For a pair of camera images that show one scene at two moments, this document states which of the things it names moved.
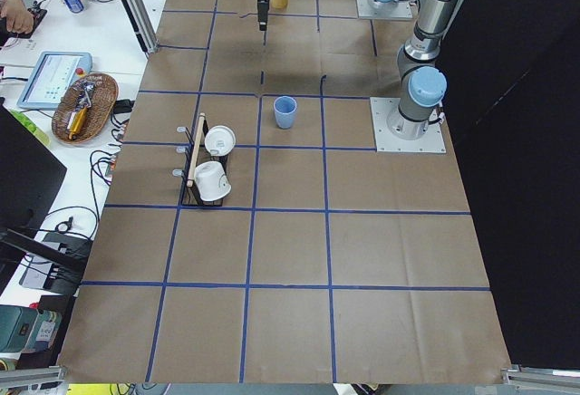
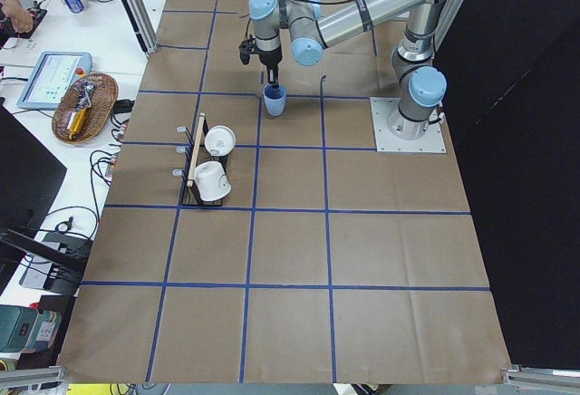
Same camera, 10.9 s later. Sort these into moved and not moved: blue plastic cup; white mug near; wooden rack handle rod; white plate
Moved: blue plastic cup
Not moved: white plate; wooden rack handle rod; white mug near
